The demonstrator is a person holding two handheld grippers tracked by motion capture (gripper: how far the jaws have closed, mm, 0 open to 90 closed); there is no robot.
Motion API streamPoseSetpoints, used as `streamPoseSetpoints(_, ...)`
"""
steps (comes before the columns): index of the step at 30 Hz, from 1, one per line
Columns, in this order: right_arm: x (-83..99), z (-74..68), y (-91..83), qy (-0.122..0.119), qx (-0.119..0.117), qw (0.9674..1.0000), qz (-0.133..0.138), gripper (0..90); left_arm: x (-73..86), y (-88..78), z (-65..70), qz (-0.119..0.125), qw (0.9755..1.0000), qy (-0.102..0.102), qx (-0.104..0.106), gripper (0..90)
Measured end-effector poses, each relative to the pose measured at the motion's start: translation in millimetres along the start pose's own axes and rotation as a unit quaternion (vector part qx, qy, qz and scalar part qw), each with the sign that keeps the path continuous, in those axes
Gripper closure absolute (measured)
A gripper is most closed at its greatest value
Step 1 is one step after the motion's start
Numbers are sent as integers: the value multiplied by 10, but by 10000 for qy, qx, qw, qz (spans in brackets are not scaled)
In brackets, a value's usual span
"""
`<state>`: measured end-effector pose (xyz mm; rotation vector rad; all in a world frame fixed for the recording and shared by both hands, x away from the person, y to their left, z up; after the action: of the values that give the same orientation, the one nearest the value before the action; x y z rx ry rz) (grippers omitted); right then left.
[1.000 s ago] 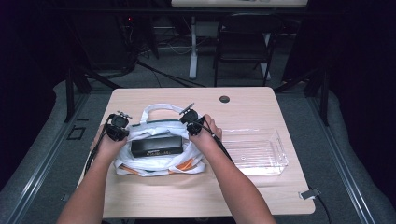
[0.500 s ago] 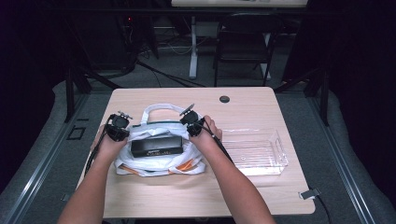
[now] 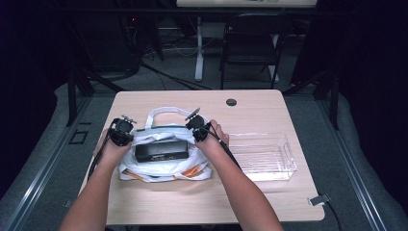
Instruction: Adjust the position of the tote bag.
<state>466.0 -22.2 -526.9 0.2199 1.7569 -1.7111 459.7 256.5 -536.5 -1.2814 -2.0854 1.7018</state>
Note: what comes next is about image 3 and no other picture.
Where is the white desk leg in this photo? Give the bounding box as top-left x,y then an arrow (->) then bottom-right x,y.
193,15 -> 207,83

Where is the clear plastic tray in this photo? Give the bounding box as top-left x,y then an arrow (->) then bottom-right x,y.
227,132 -> 298,183

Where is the black folding chair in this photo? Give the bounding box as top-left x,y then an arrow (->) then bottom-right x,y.
218,13 -> 293,90

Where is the black metal stand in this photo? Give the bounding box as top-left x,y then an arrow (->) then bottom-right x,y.
64,67 -> 127,128
281,67 -> 342,131

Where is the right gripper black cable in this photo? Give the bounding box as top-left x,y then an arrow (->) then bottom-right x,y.
199,122 -> 242,170

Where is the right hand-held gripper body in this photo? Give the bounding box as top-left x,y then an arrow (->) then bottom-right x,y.
184,107 -> 214,136

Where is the black floor cable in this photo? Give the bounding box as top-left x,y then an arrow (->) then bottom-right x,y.
139,62 -> 214,91

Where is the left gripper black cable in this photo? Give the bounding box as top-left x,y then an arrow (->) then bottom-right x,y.
87,140 -> 113,183

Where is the person's left hand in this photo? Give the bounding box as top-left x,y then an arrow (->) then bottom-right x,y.
93,128 -> 135,171

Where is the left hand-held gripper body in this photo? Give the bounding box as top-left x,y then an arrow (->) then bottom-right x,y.
108,115 -> 138,148

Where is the person's right hand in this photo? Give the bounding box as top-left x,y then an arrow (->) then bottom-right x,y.
193,119 -> 231,159

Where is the black rectangular box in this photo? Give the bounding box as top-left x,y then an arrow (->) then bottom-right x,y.
134,139 -> 190,164

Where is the white teal orange tote bag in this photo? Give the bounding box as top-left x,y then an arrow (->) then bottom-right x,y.
116,106 -> 214,184

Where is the black cable at table clip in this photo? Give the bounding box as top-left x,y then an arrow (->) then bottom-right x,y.
322,197 -> 344,231

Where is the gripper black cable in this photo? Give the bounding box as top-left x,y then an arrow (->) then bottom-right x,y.
87,140 -> 113,183
199,122 -> 242,170

